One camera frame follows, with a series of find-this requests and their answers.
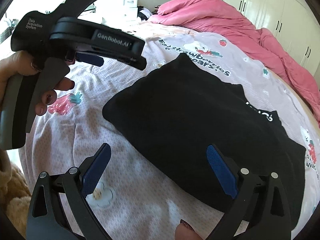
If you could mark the black garment with orange lining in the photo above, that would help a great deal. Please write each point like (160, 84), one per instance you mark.
(176, 112)

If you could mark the beige fuzzy sleeve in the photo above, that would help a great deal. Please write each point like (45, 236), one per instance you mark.
(15, 194)

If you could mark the white drawer cabinet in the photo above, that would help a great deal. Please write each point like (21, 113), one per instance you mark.
(118, 9)

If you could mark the pink strawberry print bedsheet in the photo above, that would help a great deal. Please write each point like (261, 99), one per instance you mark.
(141, 200)

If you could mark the person's right hand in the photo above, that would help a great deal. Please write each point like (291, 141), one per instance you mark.
(185, 232)

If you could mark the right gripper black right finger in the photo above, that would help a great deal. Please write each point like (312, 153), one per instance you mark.
(259, 209)

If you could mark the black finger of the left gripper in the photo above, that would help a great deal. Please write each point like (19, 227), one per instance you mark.
(71, 35)
(89, 59)

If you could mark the pink duvet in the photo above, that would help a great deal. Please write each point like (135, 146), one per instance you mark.
(216, 16)

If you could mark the person's left hand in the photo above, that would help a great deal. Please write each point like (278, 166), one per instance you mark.
(23, 63)

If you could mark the white wardrobe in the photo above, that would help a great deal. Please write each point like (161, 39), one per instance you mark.
(291, 22)

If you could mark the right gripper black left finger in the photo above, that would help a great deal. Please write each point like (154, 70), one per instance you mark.
(46, 216)

